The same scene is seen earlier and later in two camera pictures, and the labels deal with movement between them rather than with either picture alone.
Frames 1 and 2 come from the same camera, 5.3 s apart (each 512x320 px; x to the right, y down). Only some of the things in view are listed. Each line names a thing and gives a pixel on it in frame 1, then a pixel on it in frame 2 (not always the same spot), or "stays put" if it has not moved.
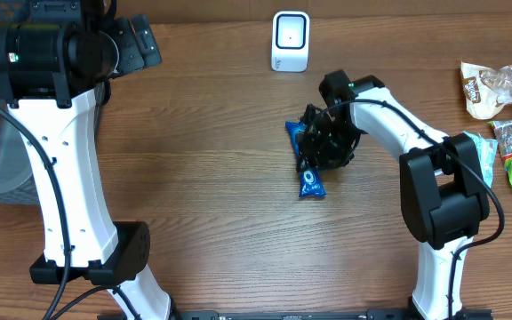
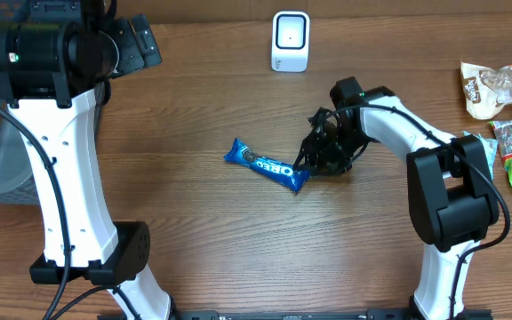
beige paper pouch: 486,89 stays put
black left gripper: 140,53 stays put
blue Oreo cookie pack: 311,182 to 284,173
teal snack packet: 485,150 stays put
